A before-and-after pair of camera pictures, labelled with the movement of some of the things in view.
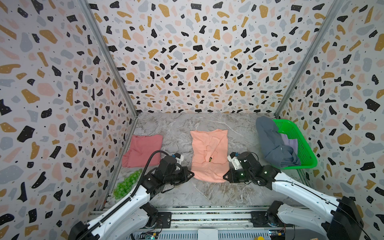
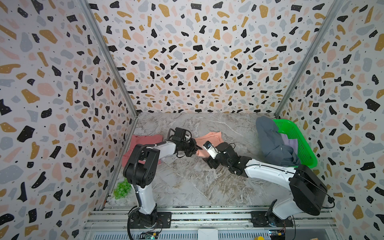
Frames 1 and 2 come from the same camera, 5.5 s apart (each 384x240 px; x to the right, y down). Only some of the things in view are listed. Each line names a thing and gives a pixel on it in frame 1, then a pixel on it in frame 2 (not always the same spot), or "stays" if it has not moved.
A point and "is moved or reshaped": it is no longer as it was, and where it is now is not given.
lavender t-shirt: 292,143 stays
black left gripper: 183,170 → 193,149
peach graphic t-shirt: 210,159 is moved or reshaped
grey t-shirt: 276,151 stays
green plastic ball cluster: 122,188 stays
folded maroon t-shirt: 141,149 stays
